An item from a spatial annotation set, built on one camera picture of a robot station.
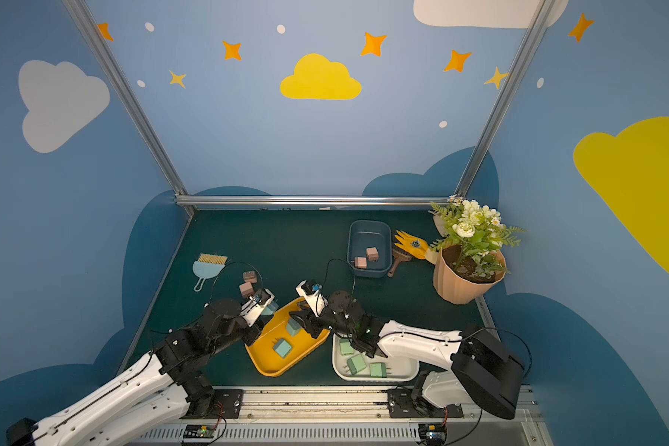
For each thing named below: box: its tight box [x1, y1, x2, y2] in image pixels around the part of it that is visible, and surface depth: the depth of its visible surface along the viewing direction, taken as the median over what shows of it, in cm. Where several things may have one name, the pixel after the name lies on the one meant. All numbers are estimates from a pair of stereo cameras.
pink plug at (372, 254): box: [366, 247, 380, 263], surface depth 106 cm
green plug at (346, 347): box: [339, 339, 355, 356], surface depth 84 cm
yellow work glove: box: [393, 229, 429, 260], surface depth 109 cm
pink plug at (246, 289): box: [238, 281, 255, 299], surface depth 97 cm
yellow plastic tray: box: [246, 296, 331, 378], surface depth 84 cm
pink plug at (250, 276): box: [242, 270, 258, 284], surface depth 98 cm
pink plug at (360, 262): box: [354, 256, 368, 270], surface depth 105 cm
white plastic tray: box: [331, 332, 420, 381], surface depth 81 cm
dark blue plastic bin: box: [346, 219, 393, 278], surface depth 109 cm
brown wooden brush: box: [386, 245, 413, 278], surface depth 107 cm
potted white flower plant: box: [429, 194, 526, 305], surface depth 82 cm
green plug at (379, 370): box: [369, 362, 392, 379], surface depth 80 cm
